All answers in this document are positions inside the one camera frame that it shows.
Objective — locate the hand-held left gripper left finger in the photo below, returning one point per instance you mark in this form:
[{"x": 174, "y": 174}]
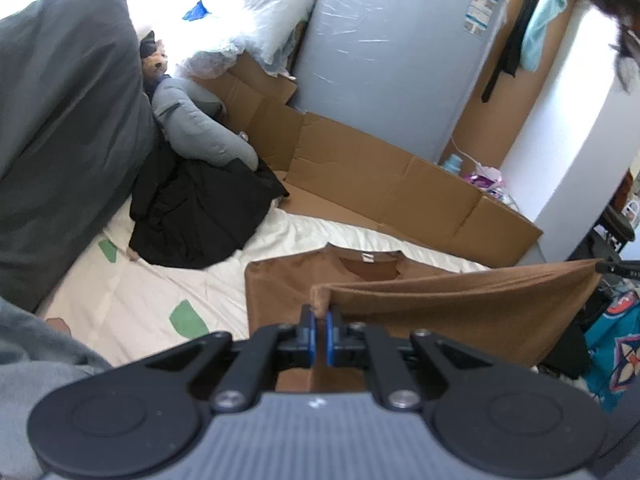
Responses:
[{"x": 310, "y": 335}]

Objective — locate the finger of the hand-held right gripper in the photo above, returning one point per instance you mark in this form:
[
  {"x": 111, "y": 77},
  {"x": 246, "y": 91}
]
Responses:
[{"x": 615, "y": 267}]

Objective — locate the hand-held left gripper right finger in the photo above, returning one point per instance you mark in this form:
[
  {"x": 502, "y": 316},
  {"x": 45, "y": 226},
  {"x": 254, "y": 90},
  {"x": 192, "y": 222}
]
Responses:
[{"x": 331, "y": 340}]

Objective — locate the brown t-shirt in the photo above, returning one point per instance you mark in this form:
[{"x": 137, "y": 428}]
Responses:
[{"x": 450, "y": 310}]

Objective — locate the black round stool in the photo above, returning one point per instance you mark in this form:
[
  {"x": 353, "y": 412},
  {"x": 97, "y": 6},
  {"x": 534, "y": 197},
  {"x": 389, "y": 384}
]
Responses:
[{"x": 617, "y": 220}]

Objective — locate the teal printed blanket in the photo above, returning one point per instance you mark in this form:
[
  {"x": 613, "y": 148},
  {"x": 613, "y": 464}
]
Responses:
[{"x": 615, "y": 350}]

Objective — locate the black folded garment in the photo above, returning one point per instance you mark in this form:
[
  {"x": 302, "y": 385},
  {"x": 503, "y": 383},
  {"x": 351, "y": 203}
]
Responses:
[{"x": 565, "y": 355}]

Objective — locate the flattened cardboard sheet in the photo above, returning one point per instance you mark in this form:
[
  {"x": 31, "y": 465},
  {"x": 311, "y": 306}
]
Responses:
[{"x": 375, "y": 195}]

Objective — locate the purple white plastic bag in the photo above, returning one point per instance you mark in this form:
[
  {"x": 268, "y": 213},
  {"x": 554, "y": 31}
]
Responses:
[{"x": 482, "y": 177}]

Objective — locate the black jacket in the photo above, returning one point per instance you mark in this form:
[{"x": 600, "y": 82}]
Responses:
[{"x": 200, "y": 210}]

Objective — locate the cream printed bedsheet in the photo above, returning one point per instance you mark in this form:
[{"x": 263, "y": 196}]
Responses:
[{"x": 150, "y": 285}]

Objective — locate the light blue cup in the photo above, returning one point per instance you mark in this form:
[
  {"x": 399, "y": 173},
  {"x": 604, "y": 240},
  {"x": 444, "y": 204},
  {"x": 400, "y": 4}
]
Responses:
[{"x": 452, "y": 162}]

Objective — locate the brown wooden wardrobe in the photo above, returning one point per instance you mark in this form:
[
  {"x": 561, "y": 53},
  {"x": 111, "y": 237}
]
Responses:
[{"x": 480, "y": 125}]

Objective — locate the black hanging garment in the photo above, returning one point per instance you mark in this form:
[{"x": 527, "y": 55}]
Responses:
[{"x": 512, "y": 55}]

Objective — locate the teal hanging garment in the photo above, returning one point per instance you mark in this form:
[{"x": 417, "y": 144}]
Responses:
[{"x": 537, "y": 35}]

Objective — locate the person's blue jeans leg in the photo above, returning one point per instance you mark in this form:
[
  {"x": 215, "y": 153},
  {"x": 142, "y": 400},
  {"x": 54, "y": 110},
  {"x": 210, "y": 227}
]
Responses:
[{"x": 35, "y": 360}]

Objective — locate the grey plastic-wrapped mattress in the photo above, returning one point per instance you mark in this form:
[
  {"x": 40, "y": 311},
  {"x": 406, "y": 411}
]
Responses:
[{"x": 390, "y": 60}]

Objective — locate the brown plush toy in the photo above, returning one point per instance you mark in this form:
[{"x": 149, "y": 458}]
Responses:
[{"x": 152, "y": 62}]

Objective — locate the dark grey pillow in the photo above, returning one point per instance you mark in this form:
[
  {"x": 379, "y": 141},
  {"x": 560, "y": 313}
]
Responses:
[{"x": 65, "y": 135}]

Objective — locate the white plastic-wrapped pillow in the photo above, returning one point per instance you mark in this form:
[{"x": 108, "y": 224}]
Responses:
[{"x": 240, "y": 5}]

